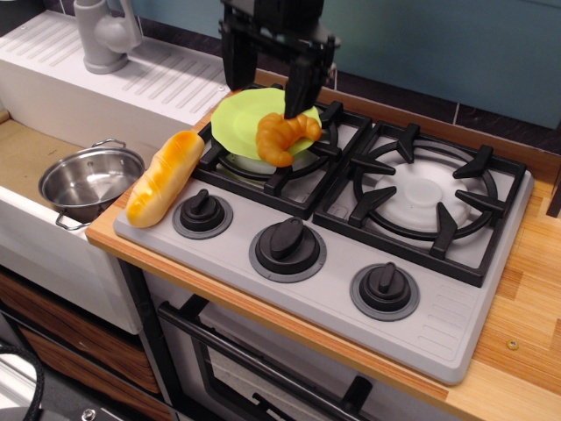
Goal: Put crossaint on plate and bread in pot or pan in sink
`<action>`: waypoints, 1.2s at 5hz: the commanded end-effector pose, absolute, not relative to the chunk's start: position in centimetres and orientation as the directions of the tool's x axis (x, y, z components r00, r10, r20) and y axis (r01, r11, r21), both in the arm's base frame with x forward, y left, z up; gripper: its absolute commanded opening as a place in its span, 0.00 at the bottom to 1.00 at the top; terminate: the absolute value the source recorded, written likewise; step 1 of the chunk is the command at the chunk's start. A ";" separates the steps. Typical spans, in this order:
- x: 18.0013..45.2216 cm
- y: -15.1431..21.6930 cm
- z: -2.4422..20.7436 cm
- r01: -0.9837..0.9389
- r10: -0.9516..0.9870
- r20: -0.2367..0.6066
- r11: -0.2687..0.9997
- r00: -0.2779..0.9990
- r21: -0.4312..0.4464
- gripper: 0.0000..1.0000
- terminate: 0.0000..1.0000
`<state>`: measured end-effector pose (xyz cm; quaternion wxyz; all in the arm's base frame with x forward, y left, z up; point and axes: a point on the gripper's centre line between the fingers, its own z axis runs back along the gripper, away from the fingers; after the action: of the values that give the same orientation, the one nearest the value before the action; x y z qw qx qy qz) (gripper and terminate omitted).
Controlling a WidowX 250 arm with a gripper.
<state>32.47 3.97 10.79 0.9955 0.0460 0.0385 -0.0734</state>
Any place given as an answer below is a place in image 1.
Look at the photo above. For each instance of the black middle stove knob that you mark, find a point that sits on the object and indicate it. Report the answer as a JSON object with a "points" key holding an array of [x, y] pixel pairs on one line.
{"points": [[288, 252]]}

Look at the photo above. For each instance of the white toy sink unit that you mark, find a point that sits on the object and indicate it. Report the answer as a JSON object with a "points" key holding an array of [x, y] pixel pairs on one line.
{"points": [[52, 105]]}

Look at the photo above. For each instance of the toy bread loaf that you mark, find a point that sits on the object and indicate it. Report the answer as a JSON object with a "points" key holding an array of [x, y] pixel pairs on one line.
{"points": [[166, 176]]}

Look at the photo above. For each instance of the wooden drawer fronts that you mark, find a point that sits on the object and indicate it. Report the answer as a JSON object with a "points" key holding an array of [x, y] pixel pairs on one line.
{"points": [[84, 348]]}

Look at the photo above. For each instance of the toy oven door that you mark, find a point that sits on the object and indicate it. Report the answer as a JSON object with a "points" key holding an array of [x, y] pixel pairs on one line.
{"points": [[243, 371]]}

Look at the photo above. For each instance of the black right burner grate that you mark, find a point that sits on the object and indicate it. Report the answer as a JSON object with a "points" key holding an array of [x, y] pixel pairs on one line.
{"points": [[496, 188]]}

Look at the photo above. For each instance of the small steel pot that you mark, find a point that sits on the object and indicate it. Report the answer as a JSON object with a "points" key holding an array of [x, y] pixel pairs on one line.
{"points": [[84, 184]]}

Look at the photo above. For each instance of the white left burner cap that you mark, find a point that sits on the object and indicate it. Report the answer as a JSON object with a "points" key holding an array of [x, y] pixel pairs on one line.
{"points": [[305, 163]]}

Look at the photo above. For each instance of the grey toy stove top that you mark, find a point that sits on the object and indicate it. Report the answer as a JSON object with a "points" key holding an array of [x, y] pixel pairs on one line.
{"points": [[438, 339]]}

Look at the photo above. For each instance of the grey toy faucet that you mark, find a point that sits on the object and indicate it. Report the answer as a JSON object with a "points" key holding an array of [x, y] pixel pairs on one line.
{"points": [[106, 40]]}

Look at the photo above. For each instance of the black right stove knob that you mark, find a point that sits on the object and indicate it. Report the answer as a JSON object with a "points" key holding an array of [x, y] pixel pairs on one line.
{"points": [[385, 292]]}

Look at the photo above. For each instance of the black burner grate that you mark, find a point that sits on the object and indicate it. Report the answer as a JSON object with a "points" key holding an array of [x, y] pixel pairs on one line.
{"points": [[496, 188], [280, 184]]}

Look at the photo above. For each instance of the black stove knob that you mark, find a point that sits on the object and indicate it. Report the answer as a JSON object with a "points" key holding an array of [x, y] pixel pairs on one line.
{"points": [[385, 292], [288, 252], [202, 216]]}

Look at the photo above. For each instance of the orange toy croissant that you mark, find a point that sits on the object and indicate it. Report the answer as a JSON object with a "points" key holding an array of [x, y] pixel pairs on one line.
{"points": [[275, 135]]}

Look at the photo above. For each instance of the white burner cap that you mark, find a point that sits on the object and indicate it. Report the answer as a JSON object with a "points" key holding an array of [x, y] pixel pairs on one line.
{"points": [[305, 163], [420, 187]]}

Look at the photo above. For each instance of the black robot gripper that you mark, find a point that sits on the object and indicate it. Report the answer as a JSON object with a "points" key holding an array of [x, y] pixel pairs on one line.
{"points": [[287, 30]]}

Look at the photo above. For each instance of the black left stove knob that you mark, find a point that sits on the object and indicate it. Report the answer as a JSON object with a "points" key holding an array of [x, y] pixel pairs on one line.
{"points": [[202, 216]]}

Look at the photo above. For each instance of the black left burner grate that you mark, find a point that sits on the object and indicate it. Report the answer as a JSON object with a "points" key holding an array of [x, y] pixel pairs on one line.
{"points": [[280, 184]]}

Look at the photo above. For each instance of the light green plastic plate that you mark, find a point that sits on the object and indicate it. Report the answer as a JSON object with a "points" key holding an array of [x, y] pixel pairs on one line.
{"points": [[235, 122]]}

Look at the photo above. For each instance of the white right burner cap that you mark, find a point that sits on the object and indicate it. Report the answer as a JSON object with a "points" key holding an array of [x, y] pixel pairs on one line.
{"points": [[420, 187]]}

